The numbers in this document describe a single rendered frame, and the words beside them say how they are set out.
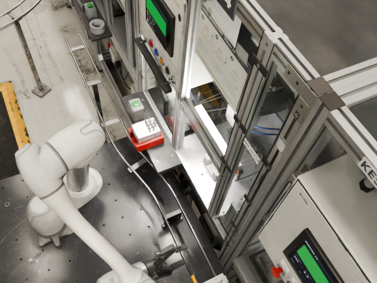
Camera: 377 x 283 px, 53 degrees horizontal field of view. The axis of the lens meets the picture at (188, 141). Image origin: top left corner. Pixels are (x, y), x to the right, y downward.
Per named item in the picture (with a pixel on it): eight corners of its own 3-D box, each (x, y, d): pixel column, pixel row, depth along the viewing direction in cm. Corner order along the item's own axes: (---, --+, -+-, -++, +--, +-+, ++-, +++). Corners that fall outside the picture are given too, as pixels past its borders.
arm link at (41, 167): (41, 201, 127) (75, 177, 133) (8, 158, 121) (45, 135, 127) (33, 195, 138) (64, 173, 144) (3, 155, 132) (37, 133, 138)
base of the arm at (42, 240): (41, 255, 190) (38, 251, 185) (30, 217, 200) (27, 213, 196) (76, 240, 196) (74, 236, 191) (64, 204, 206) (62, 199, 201)
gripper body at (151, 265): (147, 284, 158) (165, 277, 164) (150, 268, 155) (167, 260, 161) (138, 274, 163) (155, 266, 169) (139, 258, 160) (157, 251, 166)
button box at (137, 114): (129, 113, 213) (128, 100, 203) (142, 109, 216) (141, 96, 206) (134, 124, 210) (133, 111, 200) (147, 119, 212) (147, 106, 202)
